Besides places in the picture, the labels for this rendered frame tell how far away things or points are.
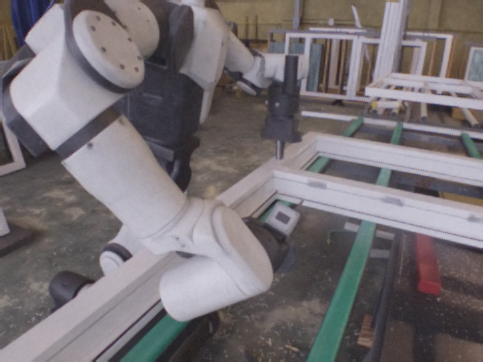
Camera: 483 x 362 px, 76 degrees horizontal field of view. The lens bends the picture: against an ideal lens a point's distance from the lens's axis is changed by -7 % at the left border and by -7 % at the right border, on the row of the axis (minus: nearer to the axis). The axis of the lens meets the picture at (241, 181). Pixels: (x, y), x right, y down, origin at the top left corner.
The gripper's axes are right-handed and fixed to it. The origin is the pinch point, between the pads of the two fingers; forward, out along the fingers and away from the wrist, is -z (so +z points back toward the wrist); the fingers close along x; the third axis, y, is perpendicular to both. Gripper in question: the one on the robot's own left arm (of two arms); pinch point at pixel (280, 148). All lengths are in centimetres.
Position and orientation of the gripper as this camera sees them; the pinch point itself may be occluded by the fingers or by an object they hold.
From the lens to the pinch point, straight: 97.3
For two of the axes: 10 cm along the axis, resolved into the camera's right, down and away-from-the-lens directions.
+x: 8.8, 2.0, -4.3
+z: 0.2, -9.2, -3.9
